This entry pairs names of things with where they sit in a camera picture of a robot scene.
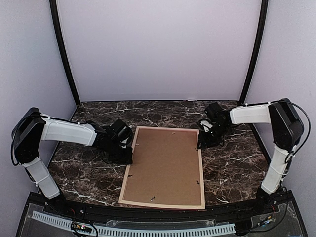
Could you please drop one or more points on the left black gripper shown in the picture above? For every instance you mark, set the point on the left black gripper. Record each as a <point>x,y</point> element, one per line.
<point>126,160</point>

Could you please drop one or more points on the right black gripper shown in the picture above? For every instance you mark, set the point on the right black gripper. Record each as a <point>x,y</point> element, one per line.
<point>206,142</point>

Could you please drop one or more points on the brown cardboard backing board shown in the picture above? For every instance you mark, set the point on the brown cardboard backing board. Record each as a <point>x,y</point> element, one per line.
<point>163,165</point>

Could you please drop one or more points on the pink wooden picture frame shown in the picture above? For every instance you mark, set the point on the pink wooden picture frame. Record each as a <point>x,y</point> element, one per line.
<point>160,205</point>

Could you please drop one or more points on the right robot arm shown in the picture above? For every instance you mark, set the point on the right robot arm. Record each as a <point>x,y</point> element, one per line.
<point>290,128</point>

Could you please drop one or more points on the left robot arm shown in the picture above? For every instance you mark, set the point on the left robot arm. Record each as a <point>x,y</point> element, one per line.
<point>34,128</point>

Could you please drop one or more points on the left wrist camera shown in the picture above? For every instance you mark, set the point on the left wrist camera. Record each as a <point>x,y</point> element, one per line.
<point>125,143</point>

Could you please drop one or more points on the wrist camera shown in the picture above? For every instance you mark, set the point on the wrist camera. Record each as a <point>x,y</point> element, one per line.
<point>125,143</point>
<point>205,125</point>

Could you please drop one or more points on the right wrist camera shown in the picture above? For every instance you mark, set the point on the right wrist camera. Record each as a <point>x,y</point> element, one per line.
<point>205,125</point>

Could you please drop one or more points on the white slotted cable duct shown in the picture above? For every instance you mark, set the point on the white slotted cable duct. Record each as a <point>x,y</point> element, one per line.
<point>128,229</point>

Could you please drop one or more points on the black front rail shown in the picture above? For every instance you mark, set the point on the black front rail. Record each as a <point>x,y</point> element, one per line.
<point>234,212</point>

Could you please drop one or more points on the right black corner post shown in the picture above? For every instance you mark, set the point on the right black corner post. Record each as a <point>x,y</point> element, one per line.
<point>255,51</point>

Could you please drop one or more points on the black corner post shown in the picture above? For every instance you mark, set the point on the black corner post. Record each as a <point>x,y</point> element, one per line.
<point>62,51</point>
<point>255,51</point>

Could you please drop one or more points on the left black corner post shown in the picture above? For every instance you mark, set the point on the left black corner post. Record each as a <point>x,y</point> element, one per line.
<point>62,51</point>

